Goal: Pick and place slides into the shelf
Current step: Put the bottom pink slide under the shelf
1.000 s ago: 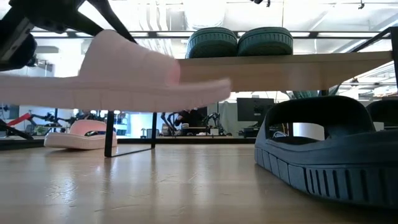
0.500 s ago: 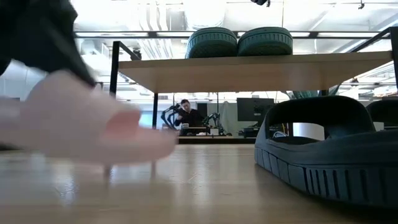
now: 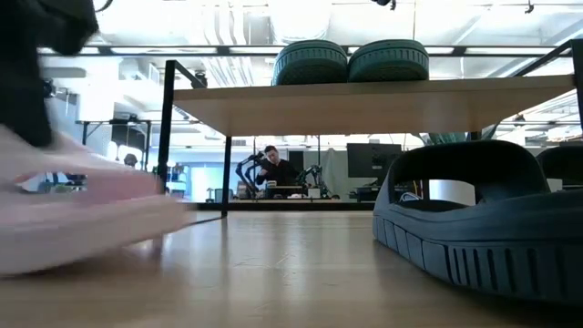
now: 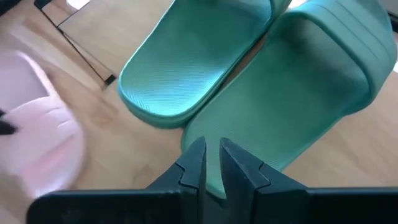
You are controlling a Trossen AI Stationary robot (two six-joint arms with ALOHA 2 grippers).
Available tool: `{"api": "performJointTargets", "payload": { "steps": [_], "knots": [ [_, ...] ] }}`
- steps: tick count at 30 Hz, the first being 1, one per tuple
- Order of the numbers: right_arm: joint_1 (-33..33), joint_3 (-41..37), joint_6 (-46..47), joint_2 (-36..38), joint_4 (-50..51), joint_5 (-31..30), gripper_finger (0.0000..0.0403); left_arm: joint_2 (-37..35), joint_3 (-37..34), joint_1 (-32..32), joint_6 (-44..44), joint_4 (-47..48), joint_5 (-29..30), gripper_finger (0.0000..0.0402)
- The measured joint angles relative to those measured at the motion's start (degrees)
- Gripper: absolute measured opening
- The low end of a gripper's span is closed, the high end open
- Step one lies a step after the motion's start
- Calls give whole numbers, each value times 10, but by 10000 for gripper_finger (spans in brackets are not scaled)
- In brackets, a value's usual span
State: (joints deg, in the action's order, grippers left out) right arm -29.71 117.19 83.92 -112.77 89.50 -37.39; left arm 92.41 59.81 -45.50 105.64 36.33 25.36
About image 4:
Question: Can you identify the pink rubber slide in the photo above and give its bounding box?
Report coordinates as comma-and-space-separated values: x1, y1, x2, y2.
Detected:
0, 51, 86, 200

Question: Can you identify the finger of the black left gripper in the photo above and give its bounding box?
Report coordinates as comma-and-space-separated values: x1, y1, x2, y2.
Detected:
0, 119, 18, 136

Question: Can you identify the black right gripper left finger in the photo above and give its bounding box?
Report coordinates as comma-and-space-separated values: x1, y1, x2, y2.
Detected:
26, 136, 208, 224

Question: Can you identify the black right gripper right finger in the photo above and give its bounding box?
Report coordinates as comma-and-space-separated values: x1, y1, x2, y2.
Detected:
219, 138, 398, 224

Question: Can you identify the green rubber slide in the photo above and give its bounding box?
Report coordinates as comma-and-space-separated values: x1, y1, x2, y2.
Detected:
117, 0, 293, 130
180, 0, 398, 200

